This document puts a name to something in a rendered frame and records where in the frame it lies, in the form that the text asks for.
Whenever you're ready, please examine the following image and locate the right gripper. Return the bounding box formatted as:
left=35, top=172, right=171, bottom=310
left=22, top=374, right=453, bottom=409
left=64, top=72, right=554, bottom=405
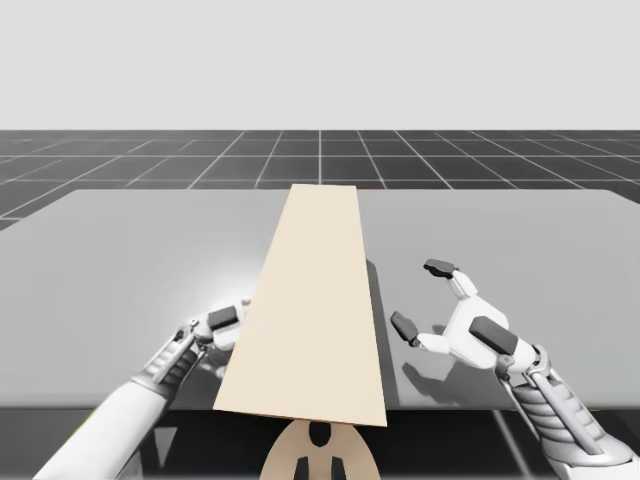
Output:
left=389, top=258, right=544, bottom=372

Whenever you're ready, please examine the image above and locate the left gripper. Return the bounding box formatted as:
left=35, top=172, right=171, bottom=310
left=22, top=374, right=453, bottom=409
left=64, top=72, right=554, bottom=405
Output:
left=193, top=298, right=253, bottom=371

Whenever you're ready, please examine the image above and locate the tall board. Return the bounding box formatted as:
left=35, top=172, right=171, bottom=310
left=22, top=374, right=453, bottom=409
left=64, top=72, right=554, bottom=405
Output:
left=212, top=183, right=389, bottom=428

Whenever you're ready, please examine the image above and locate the tan robot part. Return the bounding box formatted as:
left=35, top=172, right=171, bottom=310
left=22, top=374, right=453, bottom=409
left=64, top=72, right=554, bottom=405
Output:
left=259, top=419, right=382, bottom=480

